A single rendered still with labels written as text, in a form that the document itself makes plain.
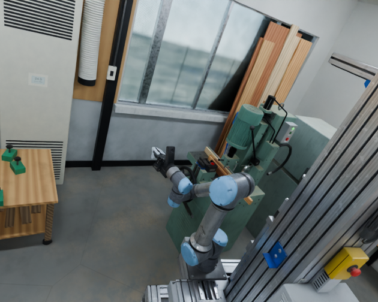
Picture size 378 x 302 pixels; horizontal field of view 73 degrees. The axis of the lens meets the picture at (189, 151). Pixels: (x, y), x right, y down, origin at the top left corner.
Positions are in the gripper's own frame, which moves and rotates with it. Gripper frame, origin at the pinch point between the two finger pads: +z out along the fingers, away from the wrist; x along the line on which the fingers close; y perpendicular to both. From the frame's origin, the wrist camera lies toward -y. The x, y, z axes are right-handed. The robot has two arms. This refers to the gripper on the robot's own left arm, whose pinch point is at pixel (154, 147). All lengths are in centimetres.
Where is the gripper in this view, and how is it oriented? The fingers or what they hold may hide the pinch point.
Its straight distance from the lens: 153.1
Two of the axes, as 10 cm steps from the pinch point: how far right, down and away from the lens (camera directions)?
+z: -5.8, -5.7, 5.8
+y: -4.2, 8.2, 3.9
